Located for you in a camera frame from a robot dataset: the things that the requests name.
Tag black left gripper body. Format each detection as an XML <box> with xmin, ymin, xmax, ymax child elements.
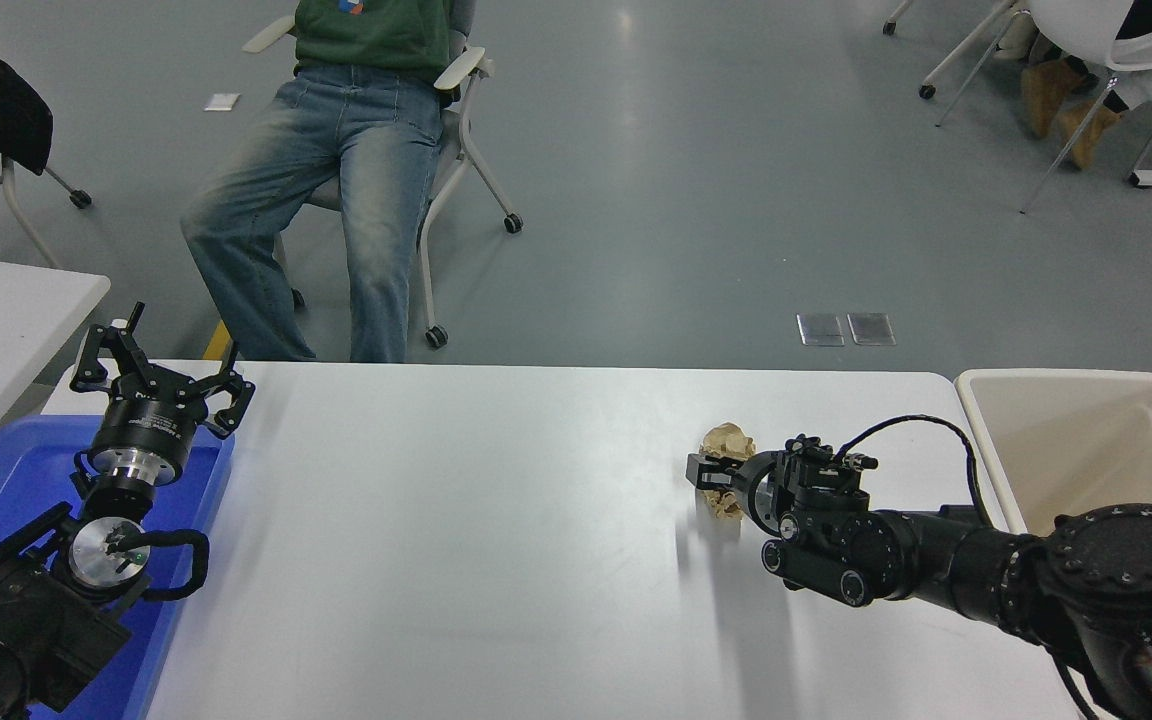
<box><xmin>89</xmin><ymin>392</ymin><xmax>199</xmax><ymax>465</ymax></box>

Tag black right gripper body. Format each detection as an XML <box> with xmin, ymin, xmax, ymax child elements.
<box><xmin>735</xmin><ymin>452</ymin><xmax>777</xmax><ymax>533</ymax></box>

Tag tan paper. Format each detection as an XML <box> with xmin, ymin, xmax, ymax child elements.
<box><xmin>701</xmin><ymin>422</ymin><xmax>757</xmax><ymax>521</ymax></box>

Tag blue plastic tray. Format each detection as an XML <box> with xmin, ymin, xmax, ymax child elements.
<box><xmin>0</xmin><ymin>415</ymin><xmax>237</xmax><ymax>720</ymax></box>

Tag silver floor plate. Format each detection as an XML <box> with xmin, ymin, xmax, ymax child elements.
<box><xmin>797</xmin><ymin>313</ymin><xmax>846</xmax><ymax>348</ymax></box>
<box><xmin>847</xmin><ymin>312</ymin><xmax>897</xmax><ymax>347</ymax></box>

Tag seated person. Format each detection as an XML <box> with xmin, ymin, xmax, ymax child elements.
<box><xmin>180</xmin><ymin>0</ymin><xmax>477</xmax><ymax>363</ymax></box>

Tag white wheeled chair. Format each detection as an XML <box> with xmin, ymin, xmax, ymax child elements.
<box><xmin>242</xmin><ymin>15</ymin><xmax>525</xmax><ymax>351</ymax></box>

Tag large pale plastic bin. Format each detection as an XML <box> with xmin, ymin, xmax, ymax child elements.
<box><xmin>955</xmin><ymin>369</ymin><xmax>1152</xmax><ymax>536</ymax></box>

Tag person with tan boots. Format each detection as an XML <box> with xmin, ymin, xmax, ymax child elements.
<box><xmin>996</xmin><ymin>0</ymin><xmax>1152</xmax><ymax>171</ymax></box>

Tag white shell chair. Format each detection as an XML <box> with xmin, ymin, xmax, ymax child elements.
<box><xmin>1021</xmin><ymin>0</ymin><xmax>1152</xmax><ymax>214</ymax></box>

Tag white wheeled frame legs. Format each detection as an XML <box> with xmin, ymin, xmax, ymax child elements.
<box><xmin>881</xmin><ymin>0</ymin><xmax>1027</xmax><ymax>129</ymax></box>

